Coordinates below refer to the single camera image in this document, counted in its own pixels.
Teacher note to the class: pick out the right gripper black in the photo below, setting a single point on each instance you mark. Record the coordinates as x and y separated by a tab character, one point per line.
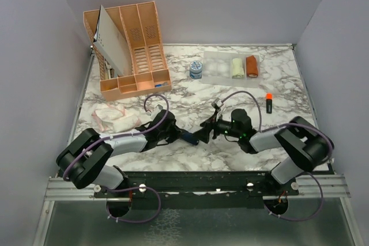
203	135

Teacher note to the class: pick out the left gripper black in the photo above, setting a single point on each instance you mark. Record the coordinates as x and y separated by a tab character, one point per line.
176	135

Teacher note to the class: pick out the navy blue underwear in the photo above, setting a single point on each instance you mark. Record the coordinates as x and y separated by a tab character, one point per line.
189	138

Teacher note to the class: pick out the white pink underwear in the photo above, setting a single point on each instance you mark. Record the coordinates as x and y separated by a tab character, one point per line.
114	118

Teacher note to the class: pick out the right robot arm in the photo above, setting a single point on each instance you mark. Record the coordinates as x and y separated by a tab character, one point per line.
305	145

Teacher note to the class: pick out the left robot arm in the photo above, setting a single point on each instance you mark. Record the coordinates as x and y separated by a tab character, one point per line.
83	161

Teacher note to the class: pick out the blue item in organizer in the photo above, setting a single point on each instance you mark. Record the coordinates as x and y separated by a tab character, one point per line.
161	84

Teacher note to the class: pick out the small blue white jar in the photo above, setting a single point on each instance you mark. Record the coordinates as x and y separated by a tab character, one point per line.
196	70

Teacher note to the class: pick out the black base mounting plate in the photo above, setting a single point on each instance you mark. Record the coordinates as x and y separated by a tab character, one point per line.
198	190

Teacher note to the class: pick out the clear plastic tray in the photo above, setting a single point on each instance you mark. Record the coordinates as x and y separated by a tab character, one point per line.
217	69

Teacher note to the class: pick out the rolled cream cloth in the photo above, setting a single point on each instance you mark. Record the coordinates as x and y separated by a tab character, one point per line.
237	68

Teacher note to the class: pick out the orange capped marker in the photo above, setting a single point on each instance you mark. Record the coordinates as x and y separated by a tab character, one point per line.
269	103

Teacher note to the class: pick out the rolled orange cloth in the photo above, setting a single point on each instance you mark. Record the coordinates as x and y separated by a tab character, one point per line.
252	67

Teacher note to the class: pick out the white perforated board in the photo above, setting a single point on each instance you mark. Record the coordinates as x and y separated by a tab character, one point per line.
110	43

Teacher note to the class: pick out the orange desk file organizer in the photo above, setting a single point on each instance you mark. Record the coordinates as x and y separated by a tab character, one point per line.
140	27

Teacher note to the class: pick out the aluminium rail frame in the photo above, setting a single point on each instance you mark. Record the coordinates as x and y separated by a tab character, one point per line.
320	214

